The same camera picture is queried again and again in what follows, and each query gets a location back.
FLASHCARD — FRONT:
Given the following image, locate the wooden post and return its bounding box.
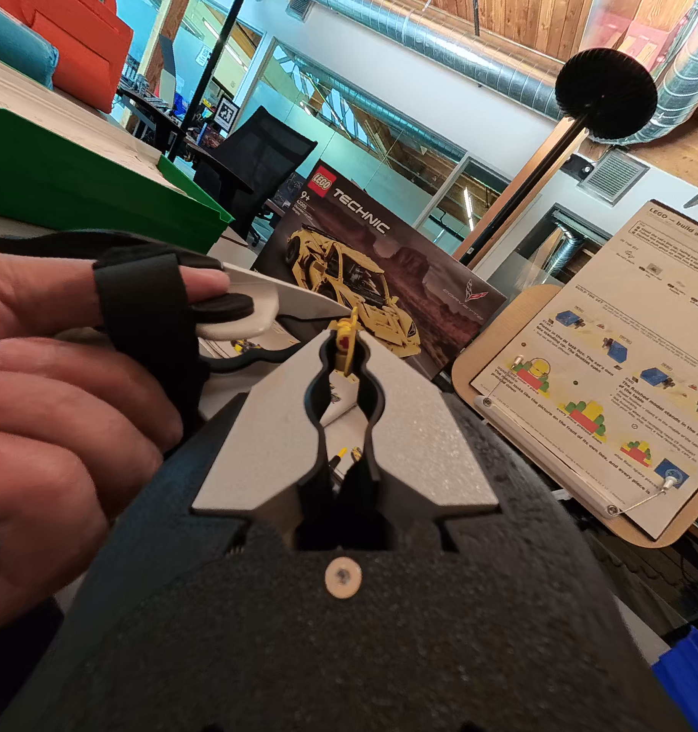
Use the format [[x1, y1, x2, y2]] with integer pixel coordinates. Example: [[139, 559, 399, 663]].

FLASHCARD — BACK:
[[452, 117, 590, 261]]

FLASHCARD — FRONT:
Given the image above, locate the lego instruction booklet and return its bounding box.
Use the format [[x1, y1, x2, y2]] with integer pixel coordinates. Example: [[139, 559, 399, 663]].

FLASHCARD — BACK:
[[199, 320, 368, 478]]

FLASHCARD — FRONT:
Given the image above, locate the yellow lego beam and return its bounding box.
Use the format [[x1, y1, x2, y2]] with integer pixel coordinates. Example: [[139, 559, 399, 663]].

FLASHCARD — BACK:
[[344, 307, 362, 377]]

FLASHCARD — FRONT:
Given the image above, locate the lego set box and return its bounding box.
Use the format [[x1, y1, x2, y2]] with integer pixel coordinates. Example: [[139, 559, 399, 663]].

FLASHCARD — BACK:
[[252, 160, 508, 379]]

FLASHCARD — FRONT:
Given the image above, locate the white document stand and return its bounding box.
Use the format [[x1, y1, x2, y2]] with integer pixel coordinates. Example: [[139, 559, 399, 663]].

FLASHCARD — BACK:
[[452, 199, 698, 550]]

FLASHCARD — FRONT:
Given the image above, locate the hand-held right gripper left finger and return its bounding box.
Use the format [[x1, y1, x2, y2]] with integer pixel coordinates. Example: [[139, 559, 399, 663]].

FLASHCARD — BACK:
[[191, 331, 334, 530]]

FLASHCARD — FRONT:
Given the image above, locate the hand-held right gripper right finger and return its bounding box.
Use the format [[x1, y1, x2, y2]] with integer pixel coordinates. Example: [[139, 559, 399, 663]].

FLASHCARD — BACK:
[[355, 331, 501, 530]]

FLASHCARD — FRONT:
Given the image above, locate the person's left hand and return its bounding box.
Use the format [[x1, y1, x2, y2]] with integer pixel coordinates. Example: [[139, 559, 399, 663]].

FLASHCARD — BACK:
[[0, 252, 232, 637]]

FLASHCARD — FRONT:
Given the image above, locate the silver air duct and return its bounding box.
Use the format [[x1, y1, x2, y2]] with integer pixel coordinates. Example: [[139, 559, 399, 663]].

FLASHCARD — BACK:
[[311, 0, 564, 122], [618, 0, 698, 146]]

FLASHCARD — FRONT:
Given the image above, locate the green storage bin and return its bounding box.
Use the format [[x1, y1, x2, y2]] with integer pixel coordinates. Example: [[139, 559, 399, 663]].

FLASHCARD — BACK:
[[0, 109, 235, 256]]

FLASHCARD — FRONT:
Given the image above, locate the yellow lego block piece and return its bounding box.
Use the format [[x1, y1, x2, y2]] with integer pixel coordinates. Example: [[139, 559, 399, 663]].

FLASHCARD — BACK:
[[332, 319, 352, 375]]

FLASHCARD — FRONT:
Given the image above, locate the black thin pole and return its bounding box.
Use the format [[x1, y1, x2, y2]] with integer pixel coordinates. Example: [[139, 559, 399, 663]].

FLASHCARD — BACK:
[[166, 0, 246, 162]]

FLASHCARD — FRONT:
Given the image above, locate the printed instruction sheet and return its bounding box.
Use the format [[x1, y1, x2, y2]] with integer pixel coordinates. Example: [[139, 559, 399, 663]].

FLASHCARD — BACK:
[[470, 199, 698, 539]]

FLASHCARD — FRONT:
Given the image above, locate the grey air vent grille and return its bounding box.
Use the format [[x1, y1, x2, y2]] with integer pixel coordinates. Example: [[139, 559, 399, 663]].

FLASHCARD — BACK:
[[578, 149, 650, 207]]

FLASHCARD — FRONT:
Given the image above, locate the teal rolled mat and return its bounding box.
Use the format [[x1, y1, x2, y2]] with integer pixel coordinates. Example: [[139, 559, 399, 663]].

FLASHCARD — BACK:
[[0, 3, 59, 90]]

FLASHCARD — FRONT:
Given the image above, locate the white paper sheet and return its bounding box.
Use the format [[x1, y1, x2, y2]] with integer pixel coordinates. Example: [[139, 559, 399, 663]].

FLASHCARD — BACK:
[[0, 54, 185, 196]]

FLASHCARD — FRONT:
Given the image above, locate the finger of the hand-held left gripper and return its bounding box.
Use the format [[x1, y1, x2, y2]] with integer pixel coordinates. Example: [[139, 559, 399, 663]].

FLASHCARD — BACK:
[[222, 262, 352, 320]]

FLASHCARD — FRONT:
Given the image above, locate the blue storage bin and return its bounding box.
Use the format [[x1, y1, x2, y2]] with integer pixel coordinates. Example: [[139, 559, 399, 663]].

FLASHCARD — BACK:
[[651, 625, 698, 732]]

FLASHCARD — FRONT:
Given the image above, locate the orange plastic case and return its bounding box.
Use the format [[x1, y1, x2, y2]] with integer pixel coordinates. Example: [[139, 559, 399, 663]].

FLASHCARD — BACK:
[[0, 0, 135, 114]]

